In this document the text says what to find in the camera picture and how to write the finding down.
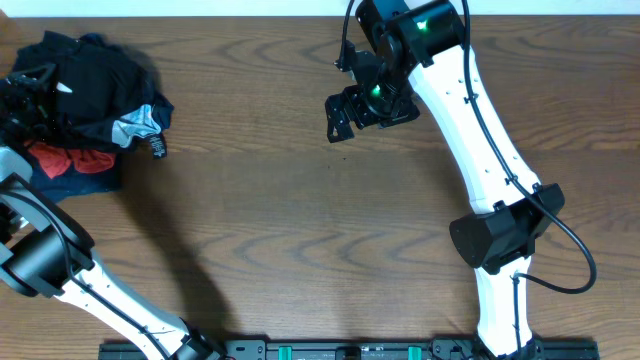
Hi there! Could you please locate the red garment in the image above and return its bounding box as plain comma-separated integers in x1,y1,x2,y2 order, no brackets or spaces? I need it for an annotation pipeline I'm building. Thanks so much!
27,142,117,179

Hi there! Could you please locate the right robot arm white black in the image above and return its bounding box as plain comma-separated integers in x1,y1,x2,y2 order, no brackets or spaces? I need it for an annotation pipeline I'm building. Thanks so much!
325,0,564,359

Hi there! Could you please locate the left black cable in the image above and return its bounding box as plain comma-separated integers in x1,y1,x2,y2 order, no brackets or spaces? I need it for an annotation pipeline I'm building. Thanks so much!
0,189,171,360

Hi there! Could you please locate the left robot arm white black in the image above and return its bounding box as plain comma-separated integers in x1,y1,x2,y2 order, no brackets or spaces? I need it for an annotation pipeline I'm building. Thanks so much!
1,135,227,359

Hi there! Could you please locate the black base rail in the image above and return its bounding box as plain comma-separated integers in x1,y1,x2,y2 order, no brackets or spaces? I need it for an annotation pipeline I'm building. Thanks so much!
97,335,601,360

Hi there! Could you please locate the navy blue garment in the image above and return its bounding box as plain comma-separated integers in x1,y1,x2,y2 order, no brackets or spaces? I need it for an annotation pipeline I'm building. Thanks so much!
13,31,174,202

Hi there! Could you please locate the right black cable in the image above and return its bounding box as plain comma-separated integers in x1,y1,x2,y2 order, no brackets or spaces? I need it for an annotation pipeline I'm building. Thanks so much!
333,0,599,359

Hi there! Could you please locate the black cable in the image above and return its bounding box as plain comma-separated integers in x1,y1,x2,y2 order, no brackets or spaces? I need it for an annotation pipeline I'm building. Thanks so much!
0,189,171,360
333,0,599,359

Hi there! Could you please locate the black polo shirt with logo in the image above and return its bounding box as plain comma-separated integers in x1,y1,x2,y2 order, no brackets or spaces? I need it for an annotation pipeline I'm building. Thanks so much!
10,31,170,153

